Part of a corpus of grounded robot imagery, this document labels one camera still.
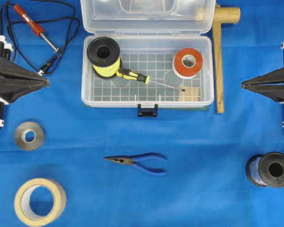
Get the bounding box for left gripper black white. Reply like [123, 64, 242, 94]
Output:
[0, 35, 50, 129]

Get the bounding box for yellow black screwdriver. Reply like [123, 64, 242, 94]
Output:
[116, 68, 185, 92]

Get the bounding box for clear plastic toolbox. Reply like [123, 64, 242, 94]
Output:
[81, 0, 216, 116]

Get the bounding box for grey tape roll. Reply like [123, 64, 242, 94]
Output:
[14, 122, 44, 151]

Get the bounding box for red soldering iron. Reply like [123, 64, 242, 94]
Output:
[13, 4, 59, 52]

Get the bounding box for wooden mallet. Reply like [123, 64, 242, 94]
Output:
[212, 4, 241, 114]

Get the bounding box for red tape roll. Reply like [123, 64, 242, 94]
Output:
[172, 48, 203, 79]

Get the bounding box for beige masking tape roll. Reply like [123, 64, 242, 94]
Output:
[14, 178, 67, 227]

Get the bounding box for blue table cloth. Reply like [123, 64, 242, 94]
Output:
[0, 0, 284, 227]

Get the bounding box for black soldering iron cable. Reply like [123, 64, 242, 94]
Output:
[0, 0, 81, 76]

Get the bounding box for blue wire spool black flanges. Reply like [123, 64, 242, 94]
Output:
[245, 152, 284, 188]

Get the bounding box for yellow wire spool black flanges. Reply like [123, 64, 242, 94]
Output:
[87, 37, 122, 79]

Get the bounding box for blue handled needle-nose pliers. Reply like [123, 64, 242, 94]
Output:
[103, 153, 167, 176]

